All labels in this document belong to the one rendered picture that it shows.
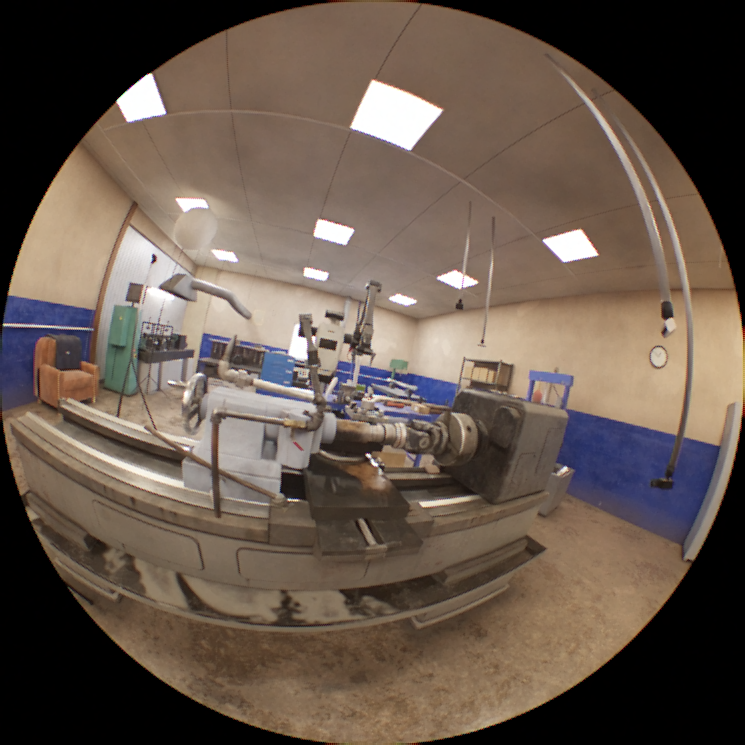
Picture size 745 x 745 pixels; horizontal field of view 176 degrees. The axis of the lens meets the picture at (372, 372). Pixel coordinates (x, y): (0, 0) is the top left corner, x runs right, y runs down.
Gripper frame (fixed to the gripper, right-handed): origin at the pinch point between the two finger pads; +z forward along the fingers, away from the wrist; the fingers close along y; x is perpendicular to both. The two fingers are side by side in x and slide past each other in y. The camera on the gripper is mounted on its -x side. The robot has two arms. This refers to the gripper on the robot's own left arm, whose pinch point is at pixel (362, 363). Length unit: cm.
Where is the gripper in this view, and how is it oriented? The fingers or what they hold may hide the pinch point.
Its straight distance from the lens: 141.6
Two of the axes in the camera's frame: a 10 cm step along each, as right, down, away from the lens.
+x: -2.6, 4.3, 8.7
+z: -0.9, 8.8, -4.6
